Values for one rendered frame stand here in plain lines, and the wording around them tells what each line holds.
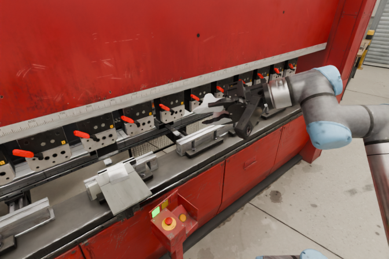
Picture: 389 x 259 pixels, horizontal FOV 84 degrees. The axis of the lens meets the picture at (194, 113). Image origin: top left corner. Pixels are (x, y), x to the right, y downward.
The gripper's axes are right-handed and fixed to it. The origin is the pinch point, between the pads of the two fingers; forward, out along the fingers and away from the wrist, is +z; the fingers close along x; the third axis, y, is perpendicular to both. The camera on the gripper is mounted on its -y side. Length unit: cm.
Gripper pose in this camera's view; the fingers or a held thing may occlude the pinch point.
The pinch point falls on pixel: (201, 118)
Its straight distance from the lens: 62.7
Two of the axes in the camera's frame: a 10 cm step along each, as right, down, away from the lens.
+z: -9.0, 2.3, 3.8
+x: -4.4, -5.5, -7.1
